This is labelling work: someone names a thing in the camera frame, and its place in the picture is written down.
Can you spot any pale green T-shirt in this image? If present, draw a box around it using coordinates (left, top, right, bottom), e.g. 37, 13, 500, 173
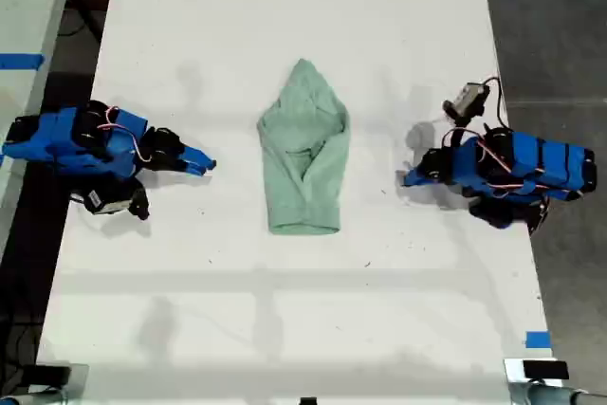
256, 58, 354, 237

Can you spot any black box on metal plate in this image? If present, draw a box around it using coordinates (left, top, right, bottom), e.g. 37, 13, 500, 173
503, 358, 571, 405
26, 362, 91, 405

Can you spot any black camera stalk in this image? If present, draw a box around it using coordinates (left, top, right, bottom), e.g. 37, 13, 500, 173
445, 114, 476, 149
126, 179, 151, 222

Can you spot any grey metal pipe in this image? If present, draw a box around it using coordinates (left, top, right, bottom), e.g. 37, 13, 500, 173
524, 381, 607, 405
0, 386, 65, 405

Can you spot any long blue tape strip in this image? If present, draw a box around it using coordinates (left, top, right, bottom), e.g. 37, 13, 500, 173
0, 53, 46, 70

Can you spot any black camera box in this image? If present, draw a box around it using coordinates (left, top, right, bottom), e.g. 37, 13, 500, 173
81, 181, 137, 216

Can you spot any short blue tape strip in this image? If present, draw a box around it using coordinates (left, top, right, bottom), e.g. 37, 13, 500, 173
524, 330, 553, 350

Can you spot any white side table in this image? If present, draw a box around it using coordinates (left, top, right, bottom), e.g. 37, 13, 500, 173
0, 0, 81, 262

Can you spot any grey camera box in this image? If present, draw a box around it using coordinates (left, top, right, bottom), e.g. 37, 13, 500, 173
442, 83, 490, 119

